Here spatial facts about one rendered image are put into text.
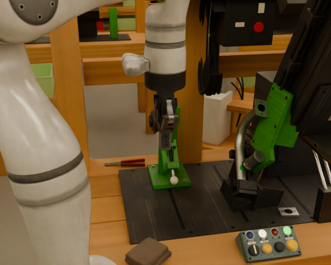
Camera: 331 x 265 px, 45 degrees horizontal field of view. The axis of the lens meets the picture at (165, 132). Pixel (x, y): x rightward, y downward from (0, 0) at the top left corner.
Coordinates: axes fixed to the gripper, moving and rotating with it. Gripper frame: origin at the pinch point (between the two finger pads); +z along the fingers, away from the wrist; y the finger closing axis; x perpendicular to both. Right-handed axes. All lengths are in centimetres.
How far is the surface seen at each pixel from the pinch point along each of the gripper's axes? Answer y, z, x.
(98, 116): 343, 130, 9
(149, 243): 14.6, 36.9, 1.2
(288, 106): 28.0, 6.1, -40.4
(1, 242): 143, 130, 75
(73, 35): 66, -8, 18
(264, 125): 35, 15, -37
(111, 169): 65, 42, 8
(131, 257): 10.3, 37.1, 6.4
